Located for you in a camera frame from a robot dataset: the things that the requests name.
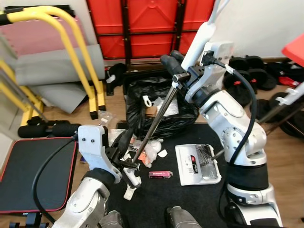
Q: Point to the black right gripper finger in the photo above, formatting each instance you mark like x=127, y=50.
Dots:
x=172, y=65
x=180, y=57

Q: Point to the broom with white grip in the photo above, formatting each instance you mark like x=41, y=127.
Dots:
x=199, y=42

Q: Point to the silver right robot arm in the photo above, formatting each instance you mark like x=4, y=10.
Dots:
x=228, y=114

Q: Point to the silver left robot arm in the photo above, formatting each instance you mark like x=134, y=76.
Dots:
x=88, y=204

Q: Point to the clear crumpled plastic wrap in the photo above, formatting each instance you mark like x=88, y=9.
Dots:
x=147, y=147

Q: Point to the red snack packet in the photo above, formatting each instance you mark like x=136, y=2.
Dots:
x=142, y=159

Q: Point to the small clear plastic wrapper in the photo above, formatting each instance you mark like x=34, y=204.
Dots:
x=105, y=118

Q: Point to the white paper scrap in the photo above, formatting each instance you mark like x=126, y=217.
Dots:
x=162, y=153

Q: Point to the red folded table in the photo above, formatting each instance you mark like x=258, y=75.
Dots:
x=152, y=28

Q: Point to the black rubbish bag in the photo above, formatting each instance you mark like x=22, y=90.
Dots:
x=183, y=121

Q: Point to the white plastic hook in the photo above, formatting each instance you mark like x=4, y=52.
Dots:
x=146, y=100

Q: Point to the pink wrapped pack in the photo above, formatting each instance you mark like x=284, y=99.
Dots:
x=160, y=174

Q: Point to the black plate dumbbell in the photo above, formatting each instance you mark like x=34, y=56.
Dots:
x=237, y=90
x=259, y=71

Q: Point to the robot left leg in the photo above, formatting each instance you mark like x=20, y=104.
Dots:
x=111, y=221

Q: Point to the robot leg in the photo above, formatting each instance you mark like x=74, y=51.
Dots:
x=111, y=221
x=183, y=219

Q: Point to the short black bench pad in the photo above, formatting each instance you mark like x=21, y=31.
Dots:
x=33, y=171

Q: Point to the robot right leg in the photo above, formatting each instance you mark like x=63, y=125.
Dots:
x=183, y=219

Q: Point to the grey rolled mat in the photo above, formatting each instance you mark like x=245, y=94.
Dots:
x=52, y=66

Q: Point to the silver clothes rack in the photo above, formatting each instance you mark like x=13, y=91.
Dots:
x=23, y=102

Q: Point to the red cloth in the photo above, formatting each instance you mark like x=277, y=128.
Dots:
x=289, y=81

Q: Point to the black weight plate stack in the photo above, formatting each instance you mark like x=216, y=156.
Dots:
x=285, y=116

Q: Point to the red flat panel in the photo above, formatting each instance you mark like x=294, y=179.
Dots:
x=294, y=50

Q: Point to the pink foam mat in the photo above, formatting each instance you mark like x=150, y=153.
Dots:
x=28, y=40

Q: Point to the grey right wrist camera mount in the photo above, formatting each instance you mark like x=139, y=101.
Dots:
x=216, y=52

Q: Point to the white plastic bracket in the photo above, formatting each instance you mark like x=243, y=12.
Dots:
x=129, y=194

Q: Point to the yellow steel dip frame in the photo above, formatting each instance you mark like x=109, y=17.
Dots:
x=33, y=14

